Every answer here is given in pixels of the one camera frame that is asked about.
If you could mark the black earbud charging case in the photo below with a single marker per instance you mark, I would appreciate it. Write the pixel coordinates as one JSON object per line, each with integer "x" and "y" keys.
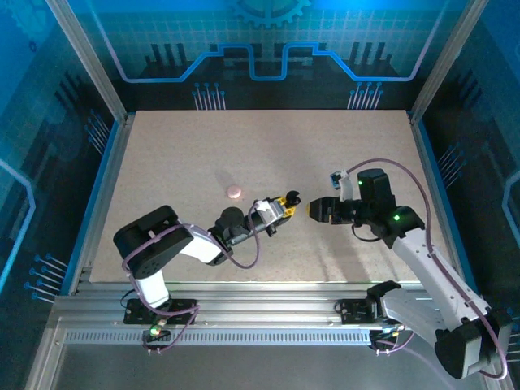
{"x": 293, "y": 197}

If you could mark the pink earbud charging case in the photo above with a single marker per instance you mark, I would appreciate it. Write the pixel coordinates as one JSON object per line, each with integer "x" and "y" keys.
{"x": 235, "y": 191}

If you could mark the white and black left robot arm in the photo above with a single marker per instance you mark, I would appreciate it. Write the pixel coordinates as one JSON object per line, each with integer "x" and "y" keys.
{"x": 154, "y": 239}

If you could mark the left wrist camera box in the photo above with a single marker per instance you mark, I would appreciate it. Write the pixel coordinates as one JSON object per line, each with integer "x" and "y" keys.
{"x": 268, "y": 211}

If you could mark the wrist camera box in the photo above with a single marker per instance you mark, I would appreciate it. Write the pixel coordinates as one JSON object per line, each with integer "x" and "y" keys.
{"x": 345, "y": 189}
{"x": 268, "y": 211}

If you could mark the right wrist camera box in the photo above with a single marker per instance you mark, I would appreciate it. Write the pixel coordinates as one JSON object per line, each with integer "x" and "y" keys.
{"x": 345, "y": 189}

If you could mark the aluminium side rail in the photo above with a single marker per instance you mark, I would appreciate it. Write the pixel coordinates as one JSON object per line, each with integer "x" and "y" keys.
{"x": 425, "y": 158}
{"x": 108, "y": 191}

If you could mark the aluminium mounting rail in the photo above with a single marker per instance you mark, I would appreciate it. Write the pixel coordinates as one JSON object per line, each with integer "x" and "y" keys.
{"x": 264, "y": 300}

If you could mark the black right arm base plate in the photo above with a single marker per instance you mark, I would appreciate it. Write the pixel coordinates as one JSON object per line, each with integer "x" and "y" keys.
{"x": 353, "y": 313}

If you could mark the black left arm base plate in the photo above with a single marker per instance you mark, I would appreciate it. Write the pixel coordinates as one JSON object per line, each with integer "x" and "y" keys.
{"x": 134, "y": 313}

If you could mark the aluminium frame post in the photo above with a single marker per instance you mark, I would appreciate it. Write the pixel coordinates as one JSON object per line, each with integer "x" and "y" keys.
{"x": 443, "y": 69}
{"x": 93, "y": 73}

